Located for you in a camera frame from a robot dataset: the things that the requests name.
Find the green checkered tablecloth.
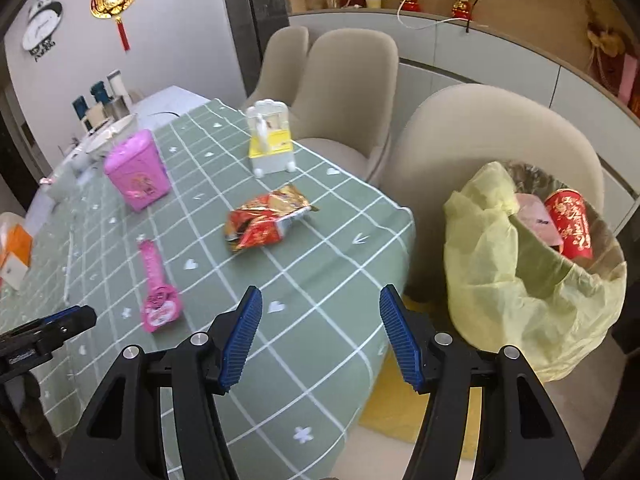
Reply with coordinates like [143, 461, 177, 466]
[0, 97, 417, 480]

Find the panda wall clock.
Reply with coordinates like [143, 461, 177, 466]
[21, 0, 64, 62]

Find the dark grey door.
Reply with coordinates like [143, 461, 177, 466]
[216, 0, 291, 101]

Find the red flower bouquet decoration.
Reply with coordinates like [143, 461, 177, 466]
[585, 2, 628, 98]

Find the beige upholstered chair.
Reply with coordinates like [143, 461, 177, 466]
[245, 25, 311, 111]
[287, 28, 400, 186]
[380, 84, 606, 306]

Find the pink plastic box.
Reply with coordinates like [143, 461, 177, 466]
[103, 128, 171, 212]

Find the white bowl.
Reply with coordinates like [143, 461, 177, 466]
[82, 114, 140, 156]

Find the red paper cup gold print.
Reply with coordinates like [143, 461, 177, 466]
[544, 188, 594, 262]

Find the yellow pink snack packet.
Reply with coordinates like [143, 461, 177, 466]
[515, 192, 563, 248]

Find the bin with yellow bag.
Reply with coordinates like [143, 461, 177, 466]
[442, 161, 628, 383]

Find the pink card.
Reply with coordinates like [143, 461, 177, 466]
[618, 52, 640, 103]

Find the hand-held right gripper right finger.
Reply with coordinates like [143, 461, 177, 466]
[378, 284, 586, 480]

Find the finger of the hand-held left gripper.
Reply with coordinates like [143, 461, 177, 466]
[0, 304, 98, 356]

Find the grey bin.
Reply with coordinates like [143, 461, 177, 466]
[500, 159, 628, 281]

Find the wooden wall cabinet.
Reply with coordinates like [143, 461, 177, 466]
[280, 0, 640, 241]

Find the orange white box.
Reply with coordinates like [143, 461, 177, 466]
[0, 212, 33, 291]

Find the red snack packet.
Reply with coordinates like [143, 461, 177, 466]
[223, 183, 313, 253]

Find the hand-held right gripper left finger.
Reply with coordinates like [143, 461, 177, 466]
[57, 285, 264, 480]

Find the white yellow toy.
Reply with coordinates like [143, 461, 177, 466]
[245, 100, 297, 179]

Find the white bottle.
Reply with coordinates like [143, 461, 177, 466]
[106, 70, 126, 101]

